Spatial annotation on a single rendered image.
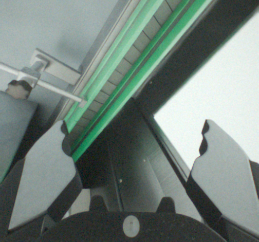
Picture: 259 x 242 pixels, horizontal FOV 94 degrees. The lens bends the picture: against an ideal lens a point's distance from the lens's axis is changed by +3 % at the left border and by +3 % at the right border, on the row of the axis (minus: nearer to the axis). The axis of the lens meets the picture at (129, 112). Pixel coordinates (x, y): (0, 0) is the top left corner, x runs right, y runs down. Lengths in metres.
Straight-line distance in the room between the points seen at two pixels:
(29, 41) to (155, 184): 0.52
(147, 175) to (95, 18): 0.47
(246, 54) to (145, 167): 0.33
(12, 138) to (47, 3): 0.36
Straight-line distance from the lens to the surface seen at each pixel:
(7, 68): 0.29
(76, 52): 0.47
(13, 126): 0.47
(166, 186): 0.32
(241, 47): 0.34
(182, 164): 0.27
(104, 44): 0.34
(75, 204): 0.54
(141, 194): 0.38
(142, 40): 0.36
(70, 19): 0.46
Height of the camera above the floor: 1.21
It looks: 47 degrees down
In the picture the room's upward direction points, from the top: 154 degrees clockwise
